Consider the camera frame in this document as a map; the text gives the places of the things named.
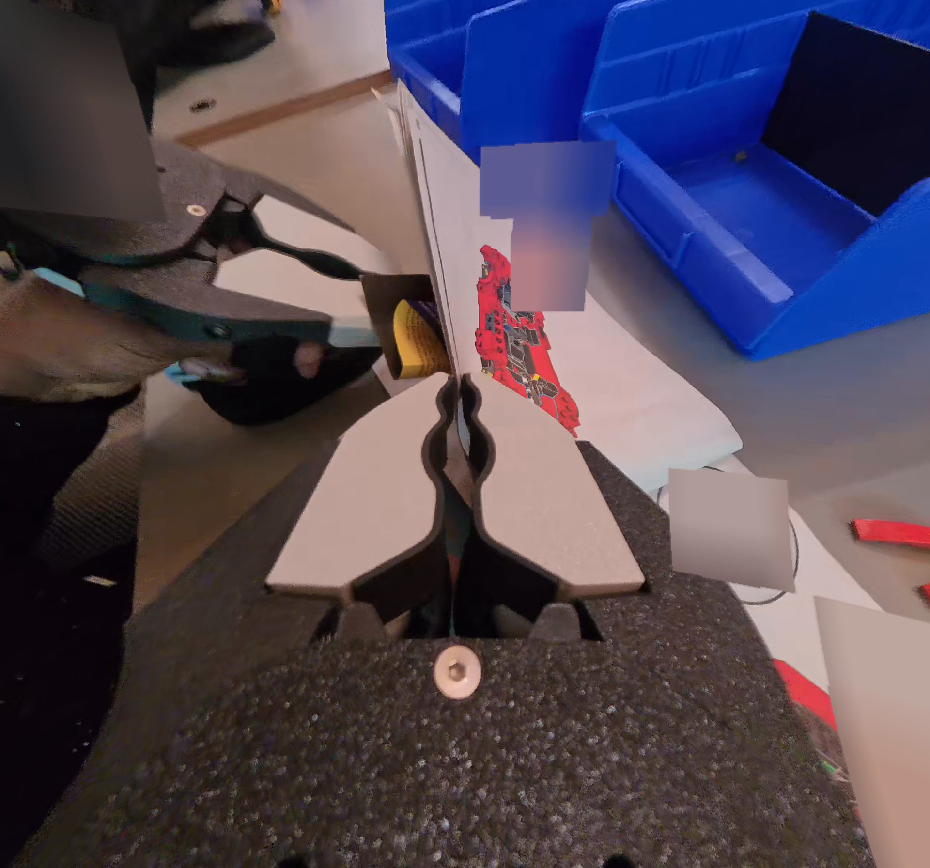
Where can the red flat plastic part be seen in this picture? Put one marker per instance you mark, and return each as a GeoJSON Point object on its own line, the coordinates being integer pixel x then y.
{"type": "Point", "coordinates": [803, 693]}

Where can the toy car instruction booklet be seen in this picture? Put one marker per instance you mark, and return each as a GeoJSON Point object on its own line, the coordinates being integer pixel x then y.
{"type": "Point", "coordinates": [632, 388]}

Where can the blue plastic storage bin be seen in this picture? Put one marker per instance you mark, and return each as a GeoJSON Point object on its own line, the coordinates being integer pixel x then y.
{"type": "Point", "coordinates": [421, 3]}
{"type": "Point", "coordinates": [537, 69]}
{"type": "Point", "coordinates": [763, 228]}

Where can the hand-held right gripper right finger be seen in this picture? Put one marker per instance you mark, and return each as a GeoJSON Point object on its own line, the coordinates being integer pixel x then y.
{"type": "Point", "coordinates": [552, 512]}

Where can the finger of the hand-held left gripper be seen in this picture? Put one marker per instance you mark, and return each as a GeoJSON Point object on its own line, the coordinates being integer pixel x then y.
{"type": "Point", "coordinates": [305, 225]}
{"type": "Point", "coordinates": [276, 279]}

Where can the person's left hand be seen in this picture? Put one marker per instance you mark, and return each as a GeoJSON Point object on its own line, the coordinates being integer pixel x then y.
{"type": "Point", "coordinates": [87, 352]}

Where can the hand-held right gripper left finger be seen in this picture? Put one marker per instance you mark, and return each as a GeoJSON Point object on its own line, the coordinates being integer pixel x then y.
{"type": "Point", "coordinates": [363, 505]}

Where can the white paper sheet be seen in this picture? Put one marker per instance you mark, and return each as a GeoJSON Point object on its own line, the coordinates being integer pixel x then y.
{"type": "Point", "coordinates": [835, 592]}

